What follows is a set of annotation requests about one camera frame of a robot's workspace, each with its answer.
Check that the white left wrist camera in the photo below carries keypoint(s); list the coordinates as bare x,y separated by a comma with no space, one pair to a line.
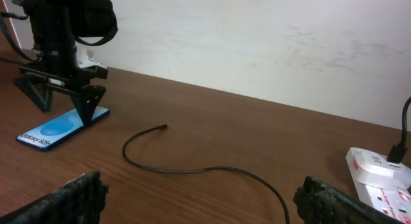
86,59

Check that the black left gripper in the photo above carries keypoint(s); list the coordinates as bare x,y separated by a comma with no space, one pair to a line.
55,68

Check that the white charger adapter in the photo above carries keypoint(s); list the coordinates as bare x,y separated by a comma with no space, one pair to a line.
370,168

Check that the blue Galaxy smartphone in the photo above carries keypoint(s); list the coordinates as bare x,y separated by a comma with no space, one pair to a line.
52,133

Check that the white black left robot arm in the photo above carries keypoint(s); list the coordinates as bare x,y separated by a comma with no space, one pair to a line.
57,27

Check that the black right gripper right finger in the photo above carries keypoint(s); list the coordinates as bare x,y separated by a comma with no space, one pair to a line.
320,203

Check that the white power strip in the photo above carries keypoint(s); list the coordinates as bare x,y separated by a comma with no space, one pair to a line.
392,202

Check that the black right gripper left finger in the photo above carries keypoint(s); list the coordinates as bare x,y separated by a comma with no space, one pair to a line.
80,200

